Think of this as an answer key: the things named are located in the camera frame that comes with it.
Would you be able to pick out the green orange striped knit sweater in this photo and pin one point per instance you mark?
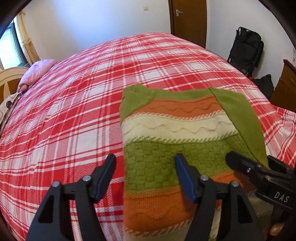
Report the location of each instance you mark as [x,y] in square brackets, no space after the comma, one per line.
[204,125]

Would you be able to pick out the white patterned pillow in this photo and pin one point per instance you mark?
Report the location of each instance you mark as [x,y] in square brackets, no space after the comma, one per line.
[7,107]

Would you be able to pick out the cream wooden headboard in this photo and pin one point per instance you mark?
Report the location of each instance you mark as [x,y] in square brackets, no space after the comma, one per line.
[9,80]

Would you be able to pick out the black bag on floor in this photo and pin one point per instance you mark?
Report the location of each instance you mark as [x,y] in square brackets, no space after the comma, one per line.
[265,85]

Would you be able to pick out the beige patterned curtain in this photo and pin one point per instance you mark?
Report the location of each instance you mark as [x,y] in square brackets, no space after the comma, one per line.
[24,39]

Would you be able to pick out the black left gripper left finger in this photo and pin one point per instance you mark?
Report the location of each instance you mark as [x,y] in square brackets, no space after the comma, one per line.
[52,220]

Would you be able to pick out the pink pillow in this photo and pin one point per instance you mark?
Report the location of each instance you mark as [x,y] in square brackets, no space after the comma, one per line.
[34,73]

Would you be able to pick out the silver door handle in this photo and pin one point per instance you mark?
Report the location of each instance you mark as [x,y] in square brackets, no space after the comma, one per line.
[178,12]

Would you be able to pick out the brown wooden door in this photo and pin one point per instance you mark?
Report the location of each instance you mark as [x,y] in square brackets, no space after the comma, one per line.
[191,25]

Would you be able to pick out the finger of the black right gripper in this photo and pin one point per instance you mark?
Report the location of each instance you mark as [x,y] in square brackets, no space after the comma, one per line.
[244,165]
[278,168]

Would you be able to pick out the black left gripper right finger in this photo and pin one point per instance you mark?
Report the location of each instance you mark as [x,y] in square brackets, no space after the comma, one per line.
[238,220]

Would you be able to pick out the red white plaid bedspread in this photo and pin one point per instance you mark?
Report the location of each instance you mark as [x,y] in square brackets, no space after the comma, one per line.
[68,121]

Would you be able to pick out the brown wooden cabinet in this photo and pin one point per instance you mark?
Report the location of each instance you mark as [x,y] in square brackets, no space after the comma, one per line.
[284,95]

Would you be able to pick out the window with dark frame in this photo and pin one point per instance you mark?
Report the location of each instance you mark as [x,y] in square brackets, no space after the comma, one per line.
[11,51]

